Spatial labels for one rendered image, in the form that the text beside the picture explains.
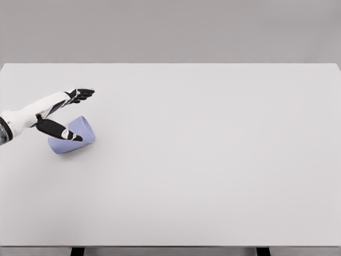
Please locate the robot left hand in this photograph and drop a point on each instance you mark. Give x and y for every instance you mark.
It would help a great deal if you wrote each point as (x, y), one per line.
(45, 106)

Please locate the lavender blue cup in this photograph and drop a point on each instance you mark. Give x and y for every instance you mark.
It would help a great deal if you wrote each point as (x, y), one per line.
(80, 130)

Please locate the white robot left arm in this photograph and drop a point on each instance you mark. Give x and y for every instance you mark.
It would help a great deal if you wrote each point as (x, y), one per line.
(10, 121)

